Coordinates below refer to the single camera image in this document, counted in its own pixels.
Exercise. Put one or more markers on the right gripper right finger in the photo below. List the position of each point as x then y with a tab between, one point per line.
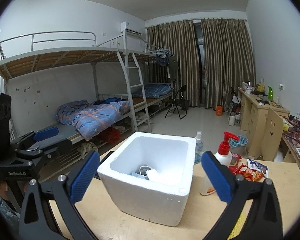
223	188

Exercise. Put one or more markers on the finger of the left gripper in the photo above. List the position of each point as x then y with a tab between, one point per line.
46	134
58	148

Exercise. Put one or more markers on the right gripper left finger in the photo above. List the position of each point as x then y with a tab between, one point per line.
82	175

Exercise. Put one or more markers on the grey cloth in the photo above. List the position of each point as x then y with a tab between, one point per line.
143	170

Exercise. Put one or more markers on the white tissue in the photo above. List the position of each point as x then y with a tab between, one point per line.
153	175

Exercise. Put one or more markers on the left hand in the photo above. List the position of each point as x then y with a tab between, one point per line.
3	189

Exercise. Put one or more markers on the white lotion pump bottle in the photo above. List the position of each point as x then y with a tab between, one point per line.
211	162

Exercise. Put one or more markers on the red snack packet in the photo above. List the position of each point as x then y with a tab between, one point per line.
235	160

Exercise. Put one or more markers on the orange snack packet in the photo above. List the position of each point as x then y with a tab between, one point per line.
246	172

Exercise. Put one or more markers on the clear spray bottle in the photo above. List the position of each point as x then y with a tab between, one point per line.
199	148

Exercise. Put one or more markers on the blue plaid quilt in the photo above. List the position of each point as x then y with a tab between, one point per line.
90	119

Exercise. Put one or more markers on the white blue snack wrapper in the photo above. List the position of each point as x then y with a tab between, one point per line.
257	166

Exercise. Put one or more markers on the metal bunk bed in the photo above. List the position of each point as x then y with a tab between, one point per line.
42	71

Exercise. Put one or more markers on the wooden smiley chair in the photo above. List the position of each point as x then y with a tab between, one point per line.
272	136

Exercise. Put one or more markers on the orange bucket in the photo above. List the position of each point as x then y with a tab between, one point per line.
219	110

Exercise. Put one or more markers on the white styrofoam box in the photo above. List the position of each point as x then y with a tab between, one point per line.
163	201

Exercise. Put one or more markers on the wooden drawer cabinet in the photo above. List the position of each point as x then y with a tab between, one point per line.
254	118

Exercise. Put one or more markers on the black folding chair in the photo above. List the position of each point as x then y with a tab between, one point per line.
178	102

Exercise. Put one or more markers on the wooden desk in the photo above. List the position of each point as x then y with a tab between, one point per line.
291	134

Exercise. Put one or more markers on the green bottle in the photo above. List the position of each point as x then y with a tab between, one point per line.
270	93

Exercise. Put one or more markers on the brown curtains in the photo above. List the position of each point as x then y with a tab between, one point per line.
213	56

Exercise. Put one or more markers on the white air conditioner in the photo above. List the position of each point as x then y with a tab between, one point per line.
125	27

